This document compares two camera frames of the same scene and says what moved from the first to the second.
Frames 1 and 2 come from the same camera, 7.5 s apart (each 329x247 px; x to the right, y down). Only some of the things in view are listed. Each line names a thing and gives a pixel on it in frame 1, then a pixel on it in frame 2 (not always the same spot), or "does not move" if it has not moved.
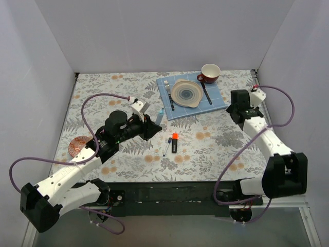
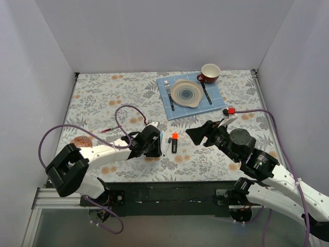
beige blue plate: [186, 93] does not move
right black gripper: [232, 109] → [208, 135]
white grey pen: [166, 149] does not move
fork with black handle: [167, 86] does not move
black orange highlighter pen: [174, 145] does not move
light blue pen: [160, 117] → [161, 136]
